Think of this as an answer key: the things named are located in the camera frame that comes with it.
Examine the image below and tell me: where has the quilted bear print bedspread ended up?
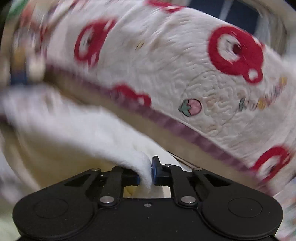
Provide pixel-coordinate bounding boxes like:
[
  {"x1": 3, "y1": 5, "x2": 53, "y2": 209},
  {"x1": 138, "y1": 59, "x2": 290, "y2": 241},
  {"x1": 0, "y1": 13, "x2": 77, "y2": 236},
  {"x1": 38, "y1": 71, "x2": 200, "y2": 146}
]
[{"x1": 14, "y1": 0, "x2": 296, "y2": 200}]

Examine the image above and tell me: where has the grey plush bunny toy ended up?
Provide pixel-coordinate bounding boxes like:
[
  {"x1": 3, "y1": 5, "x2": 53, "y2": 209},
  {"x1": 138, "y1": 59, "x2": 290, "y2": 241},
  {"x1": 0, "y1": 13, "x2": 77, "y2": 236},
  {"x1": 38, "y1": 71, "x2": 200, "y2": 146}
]
[{"x1": 10, "y1": 27, "x2": 46, "y2": 85}]

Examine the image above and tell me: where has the white fleece zip jacket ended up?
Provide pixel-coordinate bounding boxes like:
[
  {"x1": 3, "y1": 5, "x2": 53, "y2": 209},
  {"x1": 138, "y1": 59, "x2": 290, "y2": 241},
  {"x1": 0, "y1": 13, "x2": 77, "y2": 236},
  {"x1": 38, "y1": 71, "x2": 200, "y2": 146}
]
[{"x1": 0, "y1": 85, "x2": 183, "y2": 200}]

